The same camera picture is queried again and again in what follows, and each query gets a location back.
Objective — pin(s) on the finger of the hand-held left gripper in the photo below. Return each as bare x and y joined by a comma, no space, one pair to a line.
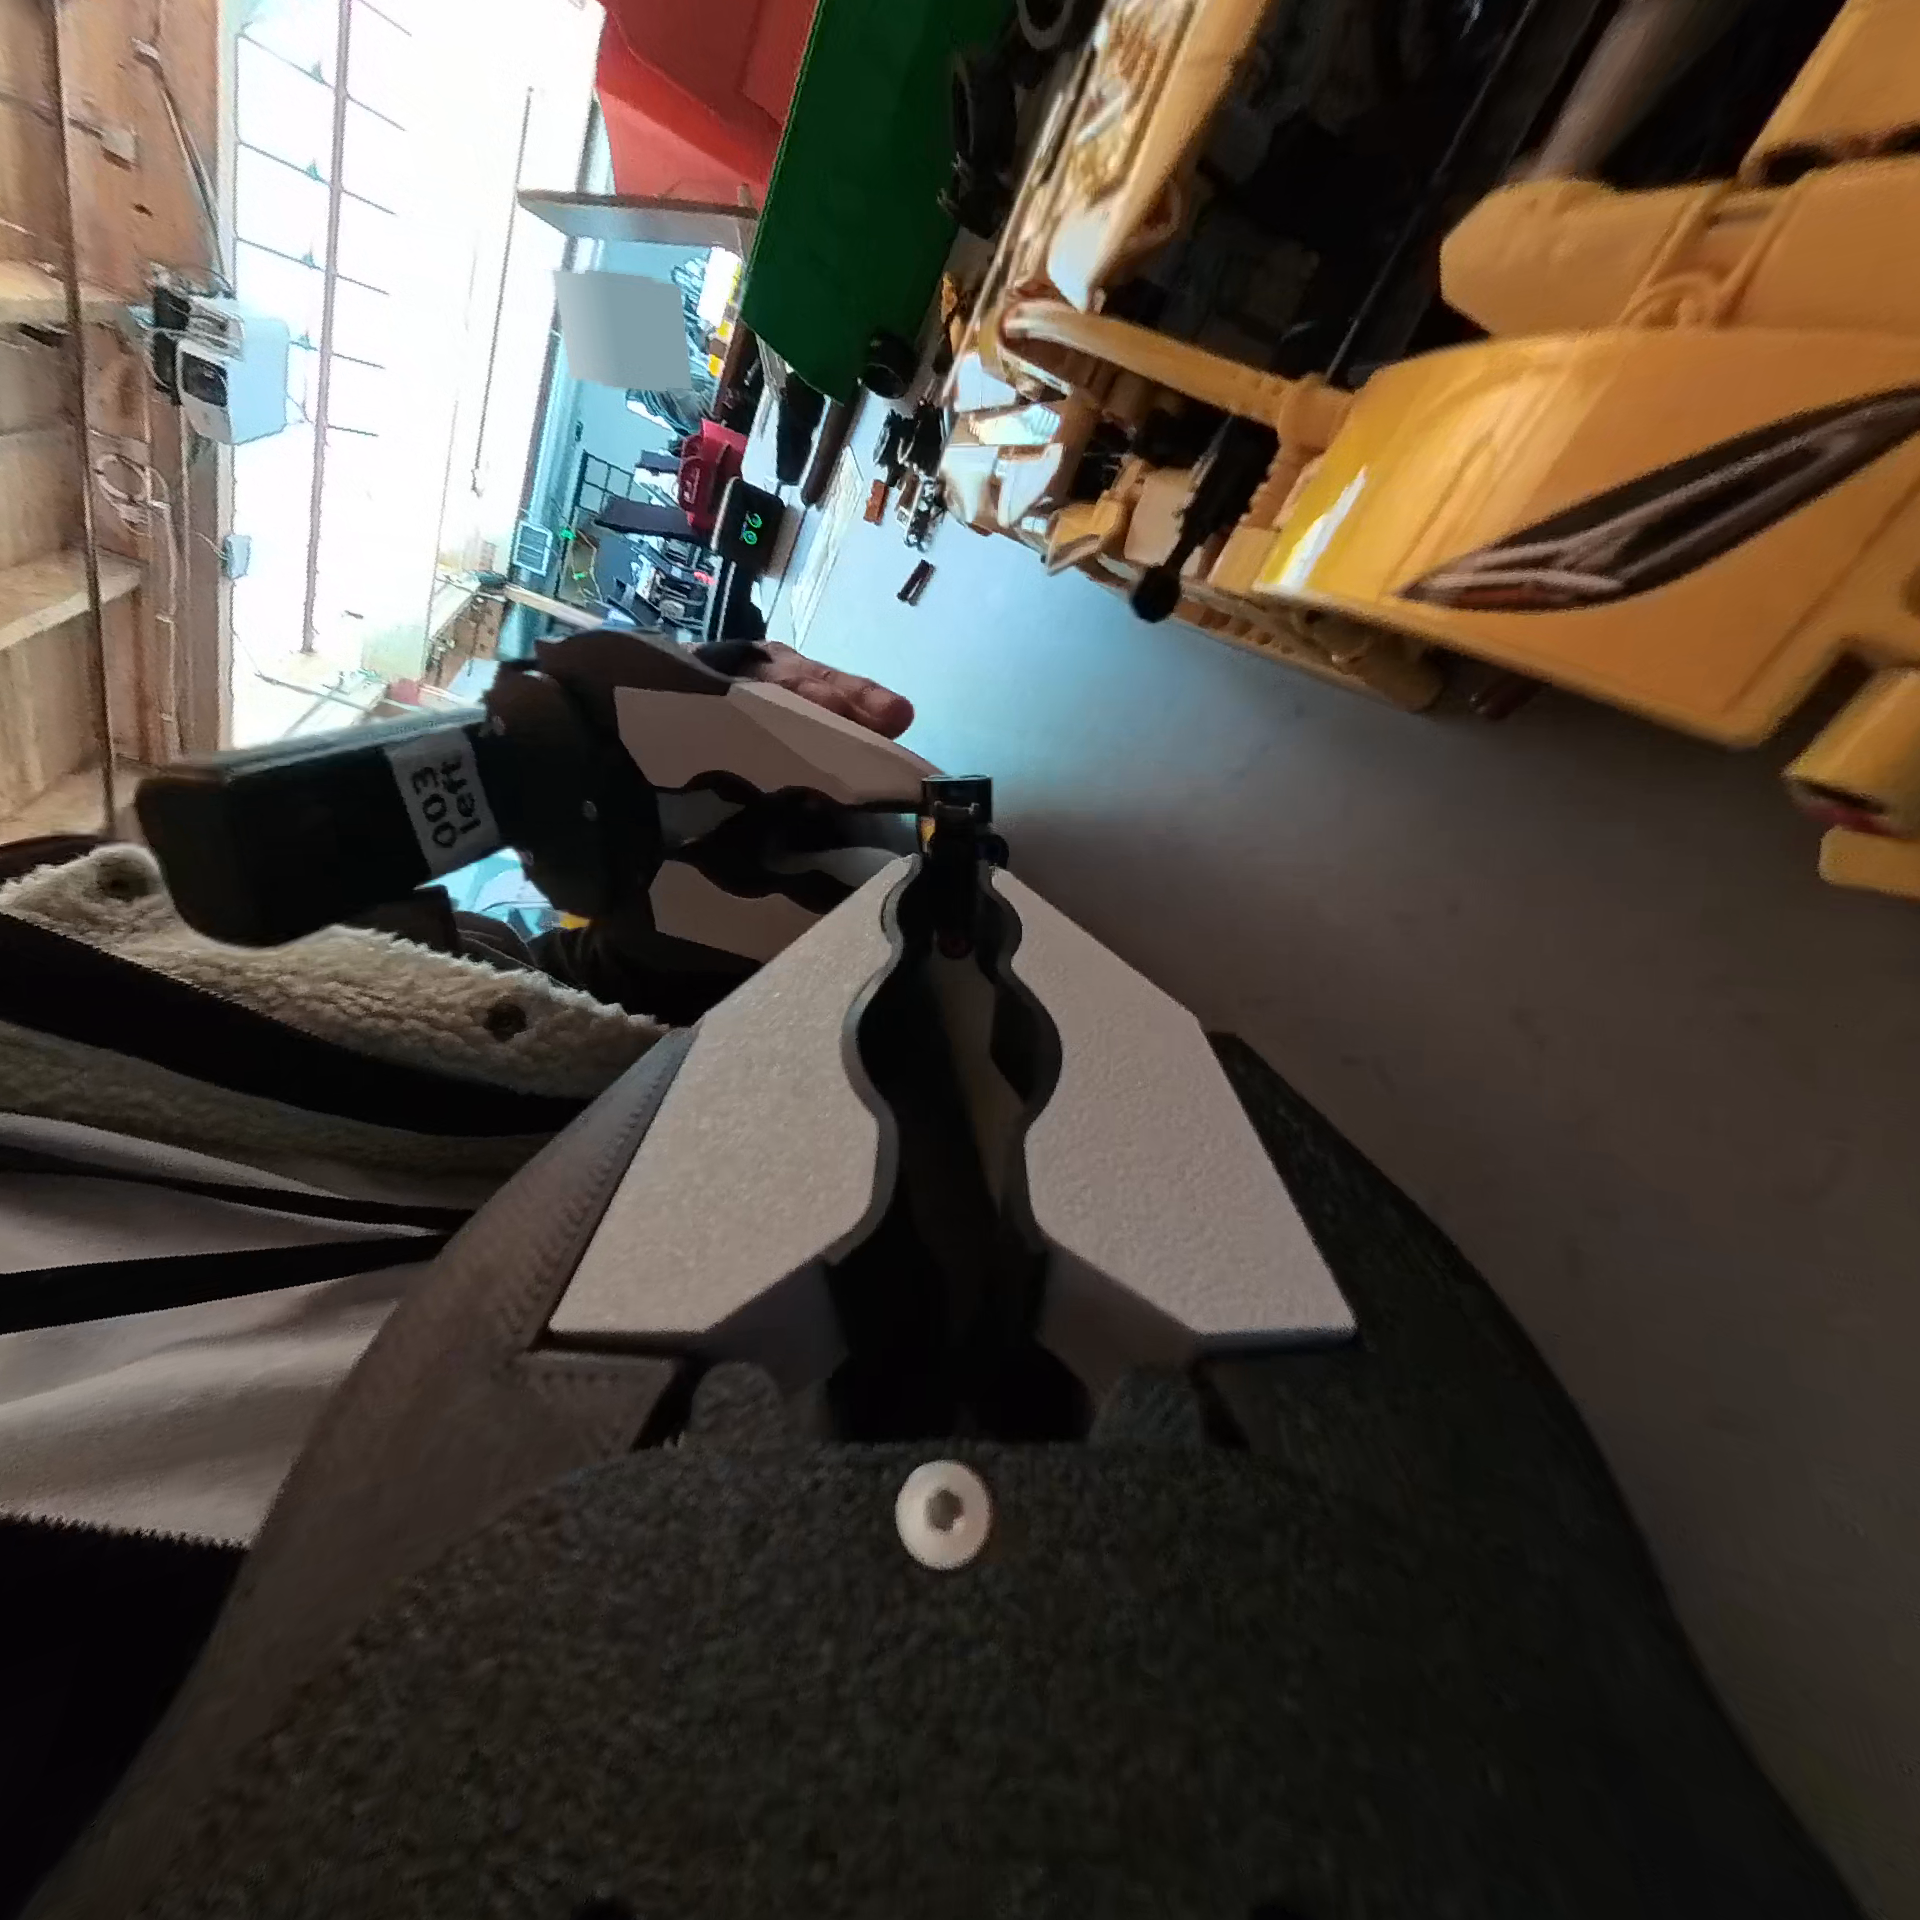
781,749
732,900

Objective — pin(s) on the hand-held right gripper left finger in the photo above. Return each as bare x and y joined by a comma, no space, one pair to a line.
722,1186

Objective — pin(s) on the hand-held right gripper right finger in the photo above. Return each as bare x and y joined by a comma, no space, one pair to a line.
1184,1186

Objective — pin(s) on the small black yellow brick assembly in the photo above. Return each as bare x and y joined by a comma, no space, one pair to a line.
954,794

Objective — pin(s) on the pile of yellow black bricks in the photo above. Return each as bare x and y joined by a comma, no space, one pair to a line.
916,480

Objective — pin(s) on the yellow toy brick car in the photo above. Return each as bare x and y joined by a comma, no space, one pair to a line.
1577,495

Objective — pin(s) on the grey desk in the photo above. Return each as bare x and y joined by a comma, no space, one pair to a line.
1502,1126

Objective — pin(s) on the person's left hand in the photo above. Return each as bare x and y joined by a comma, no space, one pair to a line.
849,704

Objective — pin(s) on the black fleece-lined jacket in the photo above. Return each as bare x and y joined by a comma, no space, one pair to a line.
227,961

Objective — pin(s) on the small device with green display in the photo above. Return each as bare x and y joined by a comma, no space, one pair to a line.
745,527

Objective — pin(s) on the dark red bag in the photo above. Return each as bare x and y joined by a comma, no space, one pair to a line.
713,465

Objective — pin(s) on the black toy tyre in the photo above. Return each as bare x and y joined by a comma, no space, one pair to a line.
1055,23
977,151
888,366

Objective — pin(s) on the bright tall window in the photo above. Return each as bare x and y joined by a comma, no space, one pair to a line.
408,299

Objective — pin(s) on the green plastic bin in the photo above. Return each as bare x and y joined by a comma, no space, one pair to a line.
856,196

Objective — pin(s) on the white shirt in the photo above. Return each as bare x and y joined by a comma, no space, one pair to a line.
151,1426

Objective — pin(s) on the red plastic bin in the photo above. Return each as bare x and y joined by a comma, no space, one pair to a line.
691,105

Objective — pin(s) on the grey wall box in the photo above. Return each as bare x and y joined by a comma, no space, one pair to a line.
238,376

